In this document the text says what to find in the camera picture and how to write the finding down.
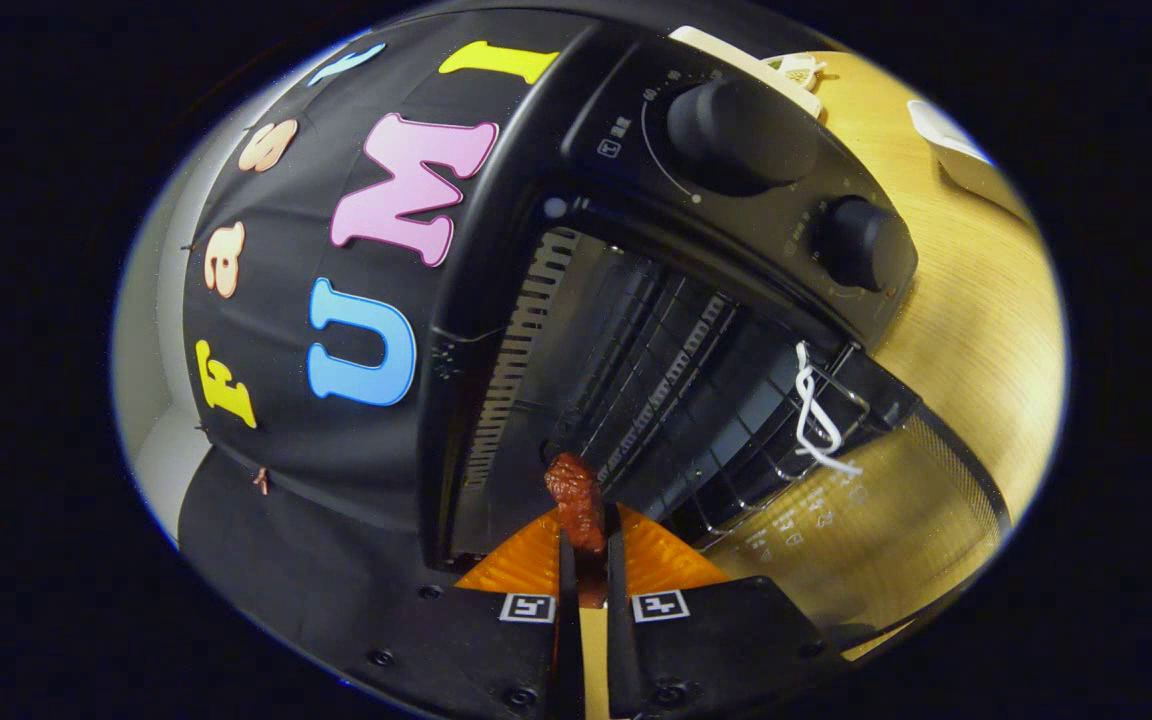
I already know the white rectangular dish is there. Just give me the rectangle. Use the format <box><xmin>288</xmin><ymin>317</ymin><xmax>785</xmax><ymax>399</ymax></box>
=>
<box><xmin>906</xmin><ymin>98</ymin><xmax>1032</xmax><ymax>216</ymax></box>

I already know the black toaster oven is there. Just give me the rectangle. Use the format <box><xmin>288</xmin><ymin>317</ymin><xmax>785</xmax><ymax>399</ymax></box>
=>
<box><xmin>416</xmin><ymin>20</ymin><xmax>1012</xmax><ymax>641</ymax></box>

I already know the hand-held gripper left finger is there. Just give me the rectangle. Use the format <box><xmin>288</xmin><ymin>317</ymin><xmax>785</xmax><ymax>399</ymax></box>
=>
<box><xmin>336</xmin><ymin>505</ymin><xmax>585</xmax><ymax>720</ymax></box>

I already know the reddish brown fried meat piece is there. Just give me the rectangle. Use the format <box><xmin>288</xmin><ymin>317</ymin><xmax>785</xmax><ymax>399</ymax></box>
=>
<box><xmin>544</xmin><ymin>452</ymin><xmax>609</xmax><ymax>609</ymax></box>

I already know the white pop-up toaster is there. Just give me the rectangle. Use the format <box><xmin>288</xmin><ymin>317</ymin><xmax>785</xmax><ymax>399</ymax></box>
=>
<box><xmin>669</xmin><ymin>25</ymin><xmax>825</xmax><ymax>119</ymax></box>

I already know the white string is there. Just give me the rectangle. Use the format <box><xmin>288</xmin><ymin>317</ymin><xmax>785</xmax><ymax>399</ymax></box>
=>
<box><xmin>794</xmin><ymin>342</ymin><xmax>864</xmax><ymax>477</ymax></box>

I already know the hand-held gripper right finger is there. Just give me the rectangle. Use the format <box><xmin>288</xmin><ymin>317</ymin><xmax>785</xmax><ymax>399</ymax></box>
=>
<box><xmin>604</xmin><ymin>503</ymin><xmax>847</xmax><ymax>720</ymax></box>

